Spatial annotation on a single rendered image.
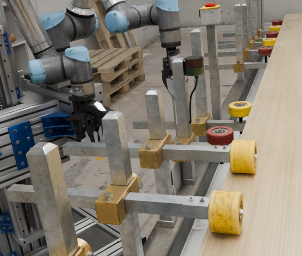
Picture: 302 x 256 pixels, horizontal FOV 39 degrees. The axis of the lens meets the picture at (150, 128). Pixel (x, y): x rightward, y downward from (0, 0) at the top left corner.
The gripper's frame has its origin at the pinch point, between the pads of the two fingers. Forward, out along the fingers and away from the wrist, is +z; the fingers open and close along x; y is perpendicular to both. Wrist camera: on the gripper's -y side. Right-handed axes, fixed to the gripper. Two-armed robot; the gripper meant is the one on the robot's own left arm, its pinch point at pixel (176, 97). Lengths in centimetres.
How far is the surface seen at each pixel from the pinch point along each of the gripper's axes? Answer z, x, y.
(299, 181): 4, -23, -65
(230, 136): 3.9, -13.3, -32.8
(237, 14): -16, -43, 94
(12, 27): -7, 136, 266
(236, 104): 3.2, -20.7, -5.8
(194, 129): 10.7, -5.0, -6.2
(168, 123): 9.8, 3.7, 0.7
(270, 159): 4, -20, -52
